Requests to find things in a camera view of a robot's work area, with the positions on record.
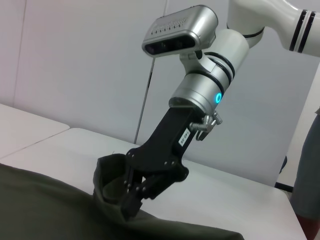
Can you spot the dark green printed T-shirt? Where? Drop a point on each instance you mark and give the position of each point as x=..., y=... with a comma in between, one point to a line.
x=62, y=205

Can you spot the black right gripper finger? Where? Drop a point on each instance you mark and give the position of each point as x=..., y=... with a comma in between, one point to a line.
x=130, y=202
x=158, y=187

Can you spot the person in grey clothes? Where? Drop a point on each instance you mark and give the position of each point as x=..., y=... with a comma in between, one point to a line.
x=308, y=175

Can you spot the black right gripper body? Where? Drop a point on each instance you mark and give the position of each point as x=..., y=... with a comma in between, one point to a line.
x=165, y=150

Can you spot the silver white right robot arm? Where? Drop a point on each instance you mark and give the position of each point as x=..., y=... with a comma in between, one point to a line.
x=250, y=37

